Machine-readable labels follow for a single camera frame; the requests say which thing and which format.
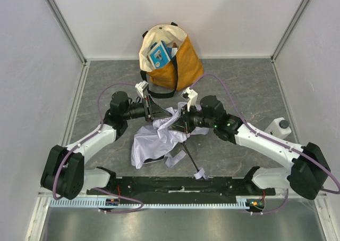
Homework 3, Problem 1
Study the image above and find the lavender folding umbrella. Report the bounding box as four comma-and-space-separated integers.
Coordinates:
131, 107, 209, 169

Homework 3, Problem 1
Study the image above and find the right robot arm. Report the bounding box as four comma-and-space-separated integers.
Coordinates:
169, 96, 330, 200

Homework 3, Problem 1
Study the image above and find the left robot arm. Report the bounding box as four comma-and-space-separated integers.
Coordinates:
40, 91, 172, 200

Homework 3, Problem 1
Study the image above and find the yellow canvas tote bag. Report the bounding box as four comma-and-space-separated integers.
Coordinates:
139, 22, 204, 99

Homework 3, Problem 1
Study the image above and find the blue boxed item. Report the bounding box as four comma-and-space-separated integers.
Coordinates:
148, 40, 171, 69

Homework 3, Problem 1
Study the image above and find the white card in bag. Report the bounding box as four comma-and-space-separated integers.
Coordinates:
171, 47, 178, 57

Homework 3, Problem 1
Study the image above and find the white bottle grey cap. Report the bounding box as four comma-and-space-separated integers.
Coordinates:
265, 117, 292, 139

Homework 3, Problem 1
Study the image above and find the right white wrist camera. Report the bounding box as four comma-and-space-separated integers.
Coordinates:
181, 87, 198, 112

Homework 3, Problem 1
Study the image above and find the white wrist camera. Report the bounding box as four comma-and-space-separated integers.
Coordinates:
135, 80, 149, 98
181, 87, 198, 112

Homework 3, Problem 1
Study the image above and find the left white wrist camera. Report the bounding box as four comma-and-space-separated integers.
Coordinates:
135, 80, 149, 98

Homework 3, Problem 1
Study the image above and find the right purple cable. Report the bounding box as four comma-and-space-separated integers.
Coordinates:
190, 71, 340, 215

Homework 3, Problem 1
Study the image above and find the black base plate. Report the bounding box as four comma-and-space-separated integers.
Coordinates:
104, 176, 276, 204

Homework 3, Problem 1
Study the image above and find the light blue cable duct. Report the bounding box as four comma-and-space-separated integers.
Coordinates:
49, 197, 250, 210

